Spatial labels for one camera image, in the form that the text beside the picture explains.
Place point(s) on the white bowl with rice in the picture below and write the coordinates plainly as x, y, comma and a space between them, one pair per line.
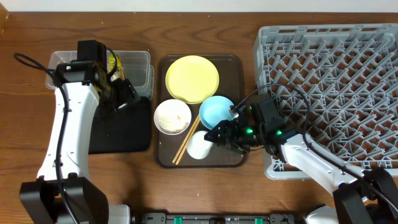
172, 117

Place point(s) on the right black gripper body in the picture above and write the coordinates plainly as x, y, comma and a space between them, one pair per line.
229, 134

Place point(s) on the black plastic bin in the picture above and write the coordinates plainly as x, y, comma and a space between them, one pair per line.
121, 130

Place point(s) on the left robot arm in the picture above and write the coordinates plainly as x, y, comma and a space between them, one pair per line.
92, 113

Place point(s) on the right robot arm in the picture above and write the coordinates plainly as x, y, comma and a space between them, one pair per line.
360, 196

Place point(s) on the clear plastic bin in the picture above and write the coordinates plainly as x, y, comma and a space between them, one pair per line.
136, 66

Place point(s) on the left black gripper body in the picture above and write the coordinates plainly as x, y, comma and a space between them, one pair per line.
119, 95

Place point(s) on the light blue bowl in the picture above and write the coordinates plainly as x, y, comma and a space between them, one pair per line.
215, 109

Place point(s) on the white plastic cup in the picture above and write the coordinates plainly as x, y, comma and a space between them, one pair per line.
197, 146

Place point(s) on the dark brown serving tray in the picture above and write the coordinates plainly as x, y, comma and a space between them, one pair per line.
231, 85

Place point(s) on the yellow round plate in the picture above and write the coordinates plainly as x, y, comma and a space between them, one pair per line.
192, 79

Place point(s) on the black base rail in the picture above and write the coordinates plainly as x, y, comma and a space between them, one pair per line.
163, 218

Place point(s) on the green yellow snack wrapper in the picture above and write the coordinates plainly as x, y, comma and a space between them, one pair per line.
119, 73

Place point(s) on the grey plastic dishwasher rack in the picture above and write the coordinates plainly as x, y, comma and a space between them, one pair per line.
342, 79

